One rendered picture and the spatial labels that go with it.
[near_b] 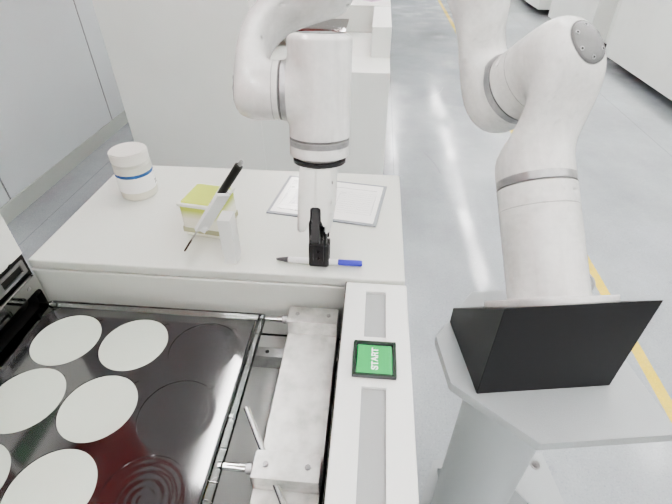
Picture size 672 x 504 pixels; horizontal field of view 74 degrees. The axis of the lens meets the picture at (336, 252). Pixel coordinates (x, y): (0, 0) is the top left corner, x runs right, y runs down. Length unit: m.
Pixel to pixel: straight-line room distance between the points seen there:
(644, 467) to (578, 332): 1.19
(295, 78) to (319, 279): 0.30
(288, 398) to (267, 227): 0.31
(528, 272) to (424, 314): 1.33
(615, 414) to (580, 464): 0.96
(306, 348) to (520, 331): 0.31
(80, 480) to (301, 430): 0.26
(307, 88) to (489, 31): 0.37
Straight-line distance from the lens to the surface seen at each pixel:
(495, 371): 0.73
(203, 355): 0.70
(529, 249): 0.71
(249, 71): 0.61
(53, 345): 0.81
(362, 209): 0.85
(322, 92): 0.59
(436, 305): 2.06
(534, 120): 0.74
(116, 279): 0.82
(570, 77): 0.74
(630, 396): 0.86
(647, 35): 5.61
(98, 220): 0.93
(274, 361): 0.75
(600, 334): 0.74
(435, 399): 1.75
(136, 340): 0.76
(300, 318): 0.71
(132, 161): 0.92
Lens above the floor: 1.42
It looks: 38 degrees down
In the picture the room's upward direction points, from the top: straight up
